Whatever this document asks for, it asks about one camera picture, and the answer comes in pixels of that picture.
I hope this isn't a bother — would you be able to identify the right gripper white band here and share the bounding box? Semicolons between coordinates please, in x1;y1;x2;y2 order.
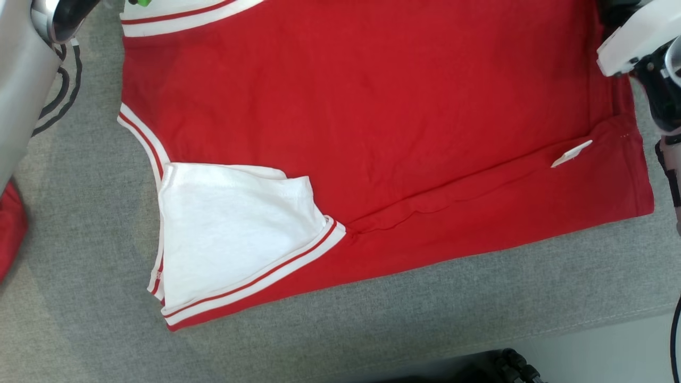
596;0;681;79

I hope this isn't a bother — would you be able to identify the red jersey with black number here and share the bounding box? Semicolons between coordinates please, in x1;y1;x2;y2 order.
117;0;655;331

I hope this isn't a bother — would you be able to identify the red jersey with white trim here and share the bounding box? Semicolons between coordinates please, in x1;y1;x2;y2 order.
0;181;28;282

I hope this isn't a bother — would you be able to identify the grey fabric sofa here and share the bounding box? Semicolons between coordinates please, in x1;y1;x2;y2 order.
0;0;681;383

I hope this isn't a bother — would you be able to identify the right arm cable teal plug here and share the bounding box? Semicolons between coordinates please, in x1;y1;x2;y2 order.
669;293;681;383

